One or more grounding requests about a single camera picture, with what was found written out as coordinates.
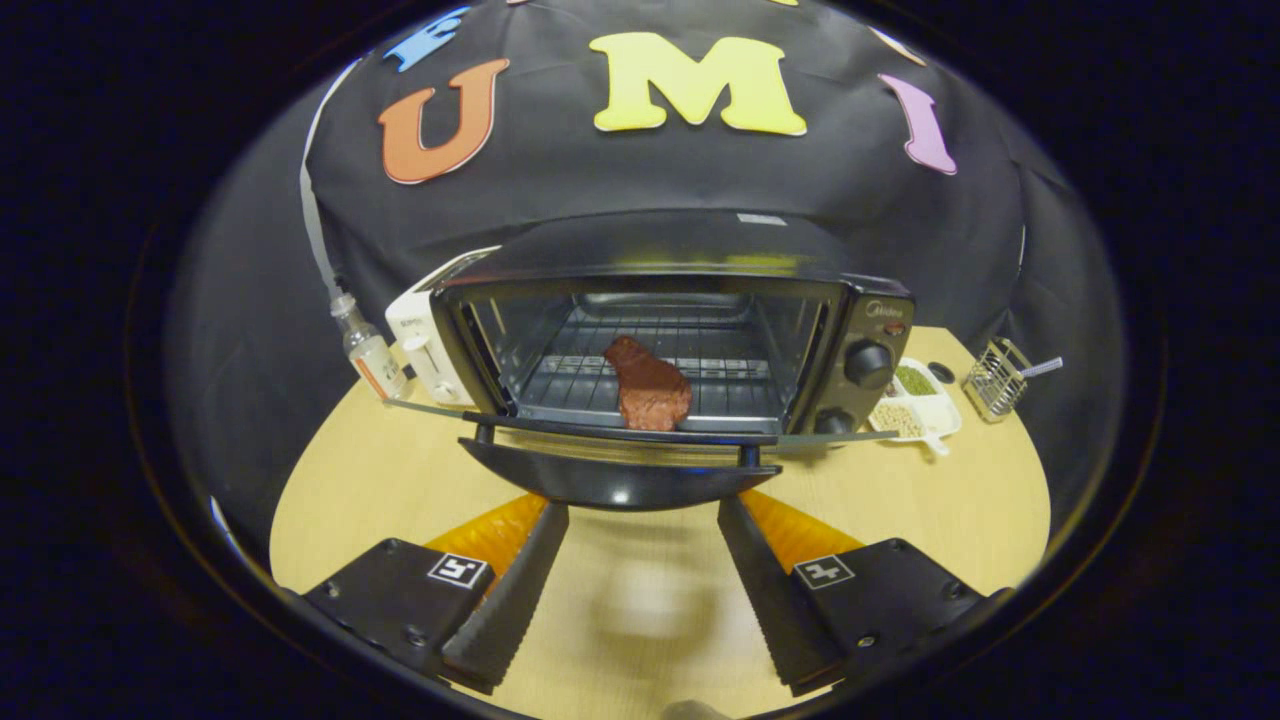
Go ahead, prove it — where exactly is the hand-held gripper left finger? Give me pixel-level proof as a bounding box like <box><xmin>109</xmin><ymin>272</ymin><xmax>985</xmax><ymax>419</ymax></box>
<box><xmin>300</xmin><ymin>500</ymin><xmax>571</xmax><ymax>693</ymax></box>

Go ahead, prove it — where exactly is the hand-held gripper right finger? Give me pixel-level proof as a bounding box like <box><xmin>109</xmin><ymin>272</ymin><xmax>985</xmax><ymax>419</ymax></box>
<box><xmin>716</xmin><ymin>490</ymin><xmax>1011</xmax><ymax>698</ymax></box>

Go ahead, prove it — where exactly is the reddish brown meat piece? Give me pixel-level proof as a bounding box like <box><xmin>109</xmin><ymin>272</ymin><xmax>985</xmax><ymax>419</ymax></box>
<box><xmin>603</xmin><ymin>335</ymin><xmax>693</xmax><ymax>433</ymax></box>

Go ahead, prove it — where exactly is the black toaster oven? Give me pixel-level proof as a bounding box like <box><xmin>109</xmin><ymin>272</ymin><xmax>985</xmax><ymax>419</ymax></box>
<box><xmin>385</xmin><ymin>210</ymin><xmax>916</xmax><ymax>513</ymax></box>

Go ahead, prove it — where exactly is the white bread toaster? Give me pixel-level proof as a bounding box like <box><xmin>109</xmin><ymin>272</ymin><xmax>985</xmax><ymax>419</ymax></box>
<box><xmin>385</xmin><ymin>245</ymin><xmax>501</xmax><ymax>406</ymax></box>

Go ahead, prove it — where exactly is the white divided dish with beans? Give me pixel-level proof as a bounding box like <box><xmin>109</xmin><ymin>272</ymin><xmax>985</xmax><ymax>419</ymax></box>
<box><xmin>865</xmin><ymin>357</ymin><xmax>963</xmax><ymax>458</ymax></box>

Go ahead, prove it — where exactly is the clear glass bottle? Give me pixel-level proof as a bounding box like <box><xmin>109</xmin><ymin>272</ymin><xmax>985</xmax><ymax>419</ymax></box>
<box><xmin>330</xmin><ymin>292</ymin><xmax>409</xmax><ymax>401</ymax></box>

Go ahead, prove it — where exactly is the metal wire basket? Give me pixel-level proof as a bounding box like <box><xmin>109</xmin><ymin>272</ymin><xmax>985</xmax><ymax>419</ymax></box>
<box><xmin>962</xmin><ymin>337</ymin><xmax>1064</xmax><ymax>424</ymax></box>

